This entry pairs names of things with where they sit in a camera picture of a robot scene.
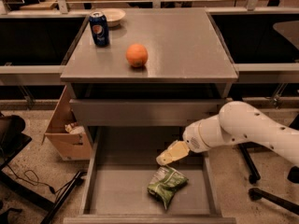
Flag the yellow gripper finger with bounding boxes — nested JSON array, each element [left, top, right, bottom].
[[156, 141, 190, 166]]

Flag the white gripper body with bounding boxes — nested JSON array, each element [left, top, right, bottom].
[[183, 121, 209, 153]]

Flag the green jalapeno chip bag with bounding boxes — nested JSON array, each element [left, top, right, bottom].
[[147, 165, 189, 210]]

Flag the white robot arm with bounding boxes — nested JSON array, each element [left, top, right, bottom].
[[156, 101, 299, 166]]

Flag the closed grey top drawer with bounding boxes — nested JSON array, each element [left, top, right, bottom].
[[70, 99, 224, 126]]

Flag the open grey middle drawer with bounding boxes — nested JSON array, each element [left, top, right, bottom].
[[64, 127, 236, 224]]

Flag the grey drawer cabinet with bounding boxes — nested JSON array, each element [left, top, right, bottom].
[[60, 7, 239, 224]]

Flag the black chair base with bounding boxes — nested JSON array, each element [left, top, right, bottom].
[[237, 115, 299, 217]]

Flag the orange fruit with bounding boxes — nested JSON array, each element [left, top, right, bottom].
[[126, 43, 149, 68]]

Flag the black stand leg left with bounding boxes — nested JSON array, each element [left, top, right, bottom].
[[40, 171, 87, 224]]

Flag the cardboard box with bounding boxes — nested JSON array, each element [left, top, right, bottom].
[[45, 88, 91, 161]]

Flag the white ceramic bowl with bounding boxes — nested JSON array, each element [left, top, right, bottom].
[[102, 8, 126, 28]]

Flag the blue pepsi can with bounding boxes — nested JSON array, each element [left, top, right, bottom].
[[89, 11, 110, 47]]

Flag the black cable on floor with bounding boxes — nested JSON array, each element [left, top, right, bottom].
[[6, 163, 78, 195]]

